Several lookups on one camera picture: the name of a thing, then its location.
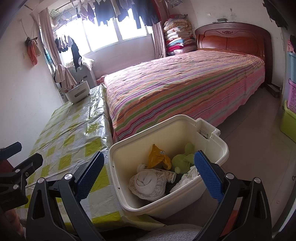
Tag green storage box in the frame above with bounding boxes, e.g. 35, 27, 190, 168
280, 101, 296, 142

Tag stack of folded quilts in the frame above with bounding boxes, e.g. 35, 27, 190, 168
163, 14, 197, 56

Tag paper cup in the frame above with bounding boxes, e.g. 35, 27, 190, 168
155, 168, 177, 183

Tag black hanging garment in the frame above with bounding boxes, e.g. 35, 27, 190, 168
71, 39, 82, 71

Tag white sock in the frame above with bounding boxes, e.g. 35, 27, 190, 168
134, 170, 157, 196

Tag blue storage box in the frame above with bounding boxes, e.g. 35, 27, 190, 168
288, 52, 296, 83

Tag pink storage basket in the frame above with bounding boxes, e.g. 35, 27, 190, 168
287, 79, 296, 113

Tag yellow checkered floor mat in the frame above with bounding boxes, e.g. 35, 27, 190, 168
26, 84, 164, 230

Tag white trash bin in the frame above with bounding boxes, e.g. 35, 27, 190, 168
109, 115, 229, 218

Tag wooden headboard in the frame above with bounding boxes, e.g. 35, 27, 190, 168
195, 22, 273, 84

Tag orange cloth on hook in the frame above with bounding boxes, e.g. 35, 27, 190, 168
25, 37, 41, 66

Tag green plush toy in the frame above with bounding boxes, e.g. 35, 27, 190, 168
171, 143, 195, 174

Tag clothes on drying rail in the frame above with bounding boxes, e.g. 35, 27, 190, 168
76, 1, 161, 29

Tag pink curtain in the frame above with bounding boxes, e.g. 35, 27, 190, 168
39, 8, 62, 66

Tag white storage basket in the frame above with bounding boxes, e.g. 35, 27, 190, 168
65, 81, 90, 104

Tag orange snack wrapper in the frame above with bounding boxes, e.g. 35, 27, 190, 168
147, 144, 171, 170

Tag striped bed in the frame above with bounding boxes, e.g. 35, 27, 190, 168
104, 50, 265, 142

